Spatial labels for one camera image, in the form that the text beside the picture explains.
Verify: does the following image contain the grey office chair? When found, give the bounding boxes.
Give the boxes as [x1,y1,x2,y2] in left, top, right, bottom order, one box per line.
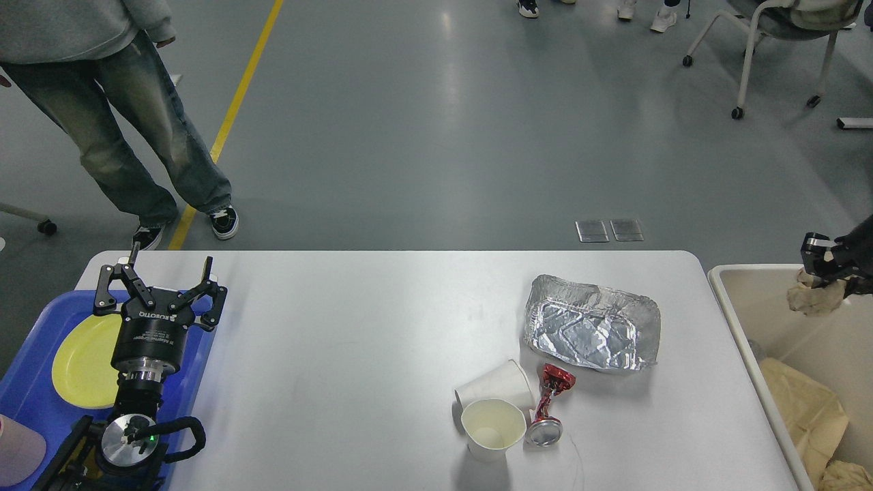
[682,1,863,120]

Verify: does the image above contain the left metal floor plate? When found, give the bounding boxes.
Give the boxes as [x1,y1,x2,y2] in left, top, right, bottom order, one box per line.
[576,220,610,243]

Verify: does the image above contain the beige plastic bin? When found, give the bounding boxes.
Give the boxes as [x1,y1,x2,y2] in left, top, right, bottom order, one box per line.
[708,264,872,490]

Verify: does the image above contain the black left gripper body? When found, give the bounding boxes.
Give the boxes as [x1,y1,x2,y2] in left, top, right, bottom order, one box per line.
[111,303,194,376]

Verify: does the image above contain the yellow plate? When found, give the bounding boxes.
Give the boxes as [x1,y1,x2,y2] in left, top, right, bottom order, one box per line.
[52,314,121,409]

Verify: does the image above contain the brown paper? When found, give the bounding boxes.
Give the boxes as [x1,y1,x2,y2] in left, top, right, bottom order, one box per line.
[817,460,872,490]

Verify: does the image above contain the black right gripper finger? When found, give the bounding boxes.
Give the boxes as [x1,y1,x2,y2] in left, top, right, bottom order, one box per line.
[801,232,853,284]

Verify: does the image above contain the blue plastic tray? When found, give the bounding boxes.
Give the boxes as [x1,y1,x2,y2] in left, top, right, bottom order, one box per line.
[1,290,213,490]

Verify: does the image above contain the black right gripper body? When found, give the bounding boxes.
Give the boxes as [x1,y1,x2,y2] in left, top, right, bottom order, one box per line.
[835,215,872,295]

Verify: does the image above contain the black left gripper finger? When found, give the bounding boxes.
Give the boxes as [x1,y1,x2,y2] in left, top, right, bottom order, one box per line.
[92,239,156,318]
[169,256,228,332]

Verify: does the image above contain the metal floor plate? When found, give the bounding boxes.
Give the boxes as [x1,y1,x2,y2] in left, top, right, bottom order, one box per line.
[609,220,645,241]
[576,220,610,243]

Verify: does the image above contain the office chair caster leg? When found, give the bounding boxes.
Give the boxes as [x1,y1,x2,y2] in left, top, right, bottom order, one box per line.
[1,203,57,236]

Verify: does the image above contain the brown paper ball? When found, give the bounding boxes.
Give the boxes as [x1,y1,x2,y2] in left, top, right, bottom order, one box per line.
[786,269,848,316]

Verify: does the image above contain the people's feet in background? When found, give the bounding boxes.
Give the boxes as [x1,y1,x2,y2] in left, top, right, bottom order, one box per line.
[516,0,679,33]

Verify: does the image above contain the white paper cup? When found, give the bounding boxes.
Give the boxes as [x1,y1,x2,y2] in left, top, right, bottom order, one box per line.
[460,398,527,462]
[454,359,536,411]

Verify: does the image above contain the right metal floor plate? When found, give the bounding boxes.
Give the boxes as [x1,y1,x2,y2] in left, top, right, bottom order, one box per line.
[609,220,645,241]

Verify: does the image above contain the person in black clothes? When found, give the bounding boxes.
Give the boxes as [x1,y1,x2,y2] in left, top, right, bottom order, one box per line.
[1,1,239,250]

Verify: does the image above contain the aluminium foil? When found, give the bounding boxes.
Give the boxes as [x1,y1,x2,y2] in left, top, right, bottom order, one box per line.
[523,276,662,375]

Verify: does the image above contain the white metal bar on floor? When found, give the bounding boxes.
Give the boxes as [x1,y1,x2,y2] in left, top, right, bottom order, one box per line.
[836,116,873,130]

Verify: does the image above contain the crushed red can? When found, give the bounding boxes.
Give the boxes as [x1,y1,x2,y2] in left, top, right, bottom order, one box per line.
[524,363,576,448]

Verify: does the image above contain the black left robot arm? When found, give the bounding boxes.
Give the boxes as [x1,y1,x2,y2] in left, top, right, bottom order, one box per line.
[33,243,228,490]

